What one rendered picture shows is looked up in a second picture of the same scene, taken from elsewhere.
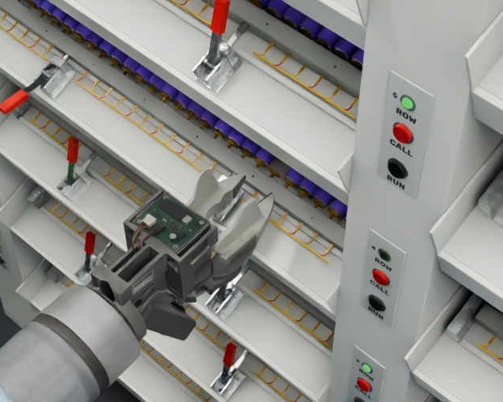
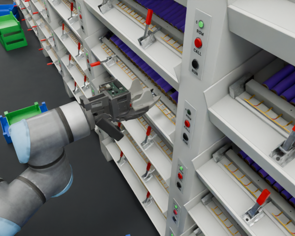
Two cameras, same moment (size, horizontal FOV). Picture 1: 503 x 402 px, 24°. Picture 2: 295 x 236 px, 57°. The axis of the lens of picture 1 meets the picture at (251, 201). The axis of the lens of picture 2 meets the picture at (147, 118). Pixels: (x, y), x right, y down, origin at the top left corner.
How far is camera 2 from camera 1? 50 cm
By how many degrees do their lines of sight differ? 15
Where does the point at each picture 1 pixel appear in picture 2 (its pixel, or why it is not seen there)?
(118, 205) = not seen: hidden behind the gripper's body
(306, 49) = (178, 34)
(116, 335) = (79, 119)
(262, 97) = (159, 51)
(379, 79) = (191, 16)
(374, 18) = not seen: outside the picture
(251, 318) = (153, 151)
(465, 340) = (219, 162)
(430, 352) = (204, 164)
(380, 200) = (189, 84)
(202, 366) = (141, 170)
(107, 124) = (121, 76)
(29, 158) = not seen: hidden behind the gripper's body
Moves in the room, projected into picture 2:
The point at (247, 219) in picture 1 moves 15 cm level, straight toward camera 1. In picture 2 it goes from (146, 98) to (126, 138)
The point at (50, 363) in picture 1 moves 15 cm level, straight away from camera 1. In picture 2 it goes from (49, 121) to (63, 81)
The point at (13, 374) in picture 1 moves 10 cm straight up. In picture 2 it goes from (34, 121) to (19, 82)
